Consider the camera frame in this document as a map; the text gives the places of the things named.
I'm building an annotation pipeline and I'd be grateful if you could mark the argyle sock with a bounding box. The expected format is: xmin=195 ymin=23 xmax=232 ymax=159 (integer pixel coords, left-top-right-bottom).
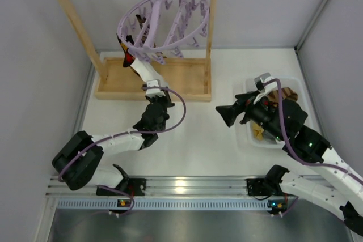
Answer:
xmin=117 ymin=35 xmax=135 ymax=68
xmin=261 ymin=97 xmax=278 ymax=109

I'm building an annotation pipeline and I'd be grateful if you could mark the brown striped sock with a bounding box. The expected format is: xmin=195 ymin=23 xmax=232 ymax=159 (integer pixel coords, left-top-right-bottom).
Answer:
xmin=267 ymin=87 xmax=298 ymax=103
xmin=136 ymin=14 xmax=150 ymax=44

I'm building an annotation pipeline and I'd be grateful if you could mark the purple round clip hanger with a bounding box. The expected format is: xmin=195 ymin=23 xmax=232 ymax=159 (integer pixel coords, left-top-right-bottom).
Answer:
xmin=116 ymin=0 xmax=209 ymax=65

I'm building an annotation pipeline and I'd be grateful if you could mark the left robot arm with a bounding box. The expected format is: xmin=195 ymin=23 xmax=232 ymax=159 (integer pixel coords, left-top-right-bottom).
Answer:
xmin=52 ymin=94 xmax=175 ymax=190

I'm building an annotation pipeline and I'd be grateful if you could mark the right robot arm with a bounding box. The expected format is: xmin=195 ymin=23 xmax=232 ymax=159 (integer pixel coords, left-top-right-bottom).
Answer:
xmin=216 ymin=91 xmax=362 ymax=235

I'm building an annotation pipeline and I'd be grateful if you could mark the wooden hanger rack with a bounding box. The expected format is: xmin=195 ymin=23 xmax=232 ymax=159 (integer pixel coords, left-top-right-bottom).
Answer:
xmin=58 ymin=0 xmax=216 ymax=102

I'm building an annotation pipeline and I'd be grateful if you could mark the mustard yellow sock in basket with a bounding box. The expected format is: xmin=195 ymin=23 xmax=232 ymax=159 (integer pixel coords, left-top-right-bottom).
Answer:
xmin=251 ymin=122 xmax=264 ymax=141

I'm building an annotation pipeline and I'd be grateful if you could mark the white plastic basket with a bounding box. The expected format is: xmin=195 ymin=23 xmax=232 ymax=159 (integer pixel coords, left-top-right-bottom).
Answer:
xmin=233 ymin=75 xmax=309 ymax=150

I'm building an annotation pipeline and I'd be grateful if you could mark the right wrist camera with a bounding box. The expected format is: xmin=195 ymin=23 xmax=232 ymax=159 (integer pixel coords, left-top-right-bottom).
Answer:
xmin=253 ymin=73 xmax=277 ymax=104

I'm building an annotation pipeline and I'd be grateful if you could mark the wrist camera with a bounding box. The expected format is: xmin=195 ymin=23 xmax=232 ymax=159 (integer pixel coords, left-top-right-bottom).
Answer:
xmin=142 ymin=79 xmax=168 ymax=99
xmin=253 ymin=73 xmax=277 ymax=104

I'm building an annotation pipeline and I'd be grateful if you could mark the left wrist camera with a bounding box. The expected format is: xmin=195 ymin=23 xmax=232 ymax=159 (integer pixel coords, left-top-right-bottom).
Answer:
xmin=142 ymin=79 xmax=168 ymax=99

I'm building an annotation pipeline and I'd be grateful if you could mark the aluminium mounting rail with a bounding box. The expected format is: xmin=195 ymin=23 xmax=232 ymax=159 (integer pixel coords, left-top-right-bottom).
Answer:
xmin=45 ymin=175 xmax=335 ymax=198

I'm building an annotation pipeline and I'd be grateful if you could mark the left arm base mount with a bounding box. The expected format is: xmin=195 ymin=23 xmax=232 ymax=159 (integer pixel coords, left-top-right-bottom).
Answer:
xmin=96 ymin=177 xmax=147 ymax=216

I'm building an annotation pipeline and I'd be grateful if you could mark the white slotted cable duct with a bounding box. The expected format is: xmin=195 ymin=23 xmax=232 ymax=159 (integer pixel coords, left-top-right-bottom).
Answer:
xmin=57 ymin=198 xmax=285 ymax=211

